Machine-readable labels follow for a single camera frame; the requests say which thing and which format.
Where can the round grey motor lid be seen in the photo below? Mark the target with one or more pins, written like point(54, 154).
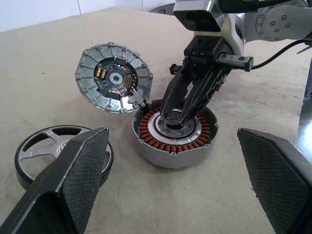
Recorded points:
point(87, 73)

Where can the grey round motor housing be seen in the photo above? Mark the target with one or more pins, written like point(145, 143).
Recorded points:
point(156, 156)

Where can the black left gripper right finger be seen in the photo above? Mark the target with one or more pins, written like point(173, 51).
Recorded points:
point(273, 175)

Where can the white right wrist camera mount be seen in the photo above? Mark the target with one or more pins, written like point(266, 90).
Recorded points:
point(195, 9)

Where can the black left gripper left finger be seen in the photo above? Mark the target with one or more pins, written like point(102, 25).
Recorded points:
point(73, 175)

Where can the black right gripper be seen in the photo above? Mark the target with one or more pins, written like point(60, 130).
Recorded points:
point(207, 51)

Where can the spoked silver rotor black rim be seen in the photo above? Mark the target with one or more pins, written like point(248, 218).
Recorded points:
point(22, 170)

